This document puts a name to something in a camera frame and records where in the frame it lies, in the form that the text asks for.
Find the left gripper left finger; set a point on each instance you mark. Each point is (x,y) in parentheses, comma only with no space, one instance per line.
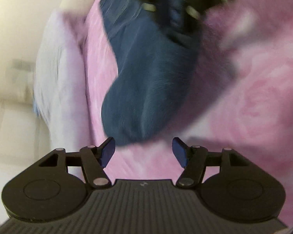
(93,161)

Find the white striped rolled duvet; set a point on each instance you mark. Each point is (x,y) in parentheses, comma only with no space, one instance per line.
(60,81)

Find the cream padded headboard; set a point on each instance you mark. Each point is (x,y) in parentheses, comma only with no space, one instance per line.
(24,138)

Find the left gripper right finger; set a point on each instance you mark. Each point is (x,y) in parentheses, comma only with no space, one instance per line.
(192,160)

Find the blue denim jeans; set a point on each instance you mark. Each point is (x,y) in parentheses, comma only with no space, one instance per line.
(152,82)

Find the pink rose bedsheet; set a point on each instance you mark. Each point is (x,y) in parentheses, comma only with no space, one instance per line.
(241,98)

